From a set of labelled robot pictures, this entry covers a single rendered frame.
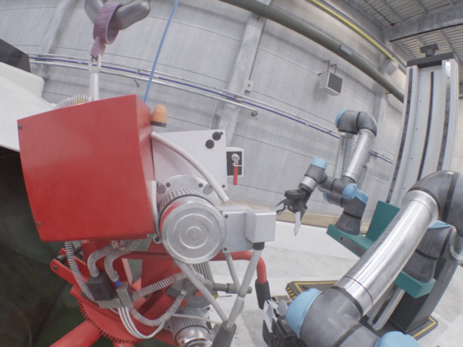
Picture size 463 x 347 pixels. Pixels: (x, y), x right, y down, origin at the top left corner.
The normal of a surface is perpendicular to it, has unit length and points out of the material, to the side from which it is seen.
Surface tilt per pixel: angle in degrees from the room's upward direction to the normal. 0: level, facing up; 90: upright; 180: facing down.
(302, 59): 90
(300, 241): 90
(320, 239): 90
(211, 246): 81
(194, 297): 90
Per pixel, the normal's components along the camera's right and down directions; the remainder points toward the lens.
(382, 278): 0.05, -0.44
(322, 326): -0.55, -0.71
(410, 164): -0.95, -0.22
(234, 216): 0.30, 0.04
